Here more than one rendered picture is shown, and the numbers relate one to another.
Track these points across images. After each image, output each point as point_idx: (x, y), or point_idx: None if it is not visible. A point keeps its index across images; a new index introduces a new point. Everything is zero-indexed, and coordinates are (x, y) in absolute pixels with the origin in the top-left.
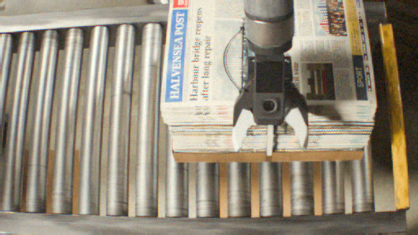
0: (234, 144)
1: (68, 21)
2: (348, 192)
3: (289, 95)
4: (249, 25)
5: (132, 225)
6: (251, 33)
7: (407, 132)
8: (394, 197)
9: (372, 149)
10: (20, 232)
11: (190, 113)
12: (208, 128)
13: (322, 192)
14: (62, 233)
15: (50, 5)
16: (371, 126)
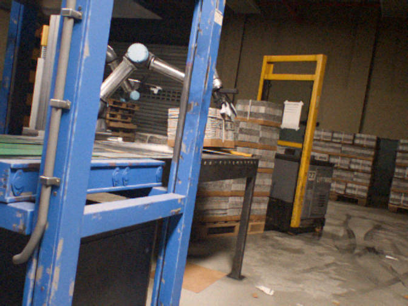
0: (229, 112)
1: (129, 142)
2: (202, 265)
3: (229, 98)
4: (216, 81)
5: (223, 157)
6: (218, 82)
7: (190, 251)
8: (215, 261)
9: (189, 257)
10: (207, 158)
11: (214, 112)
12: (215, 122)
13: None
14: (215, 158)
15: None
16: (234, 125)
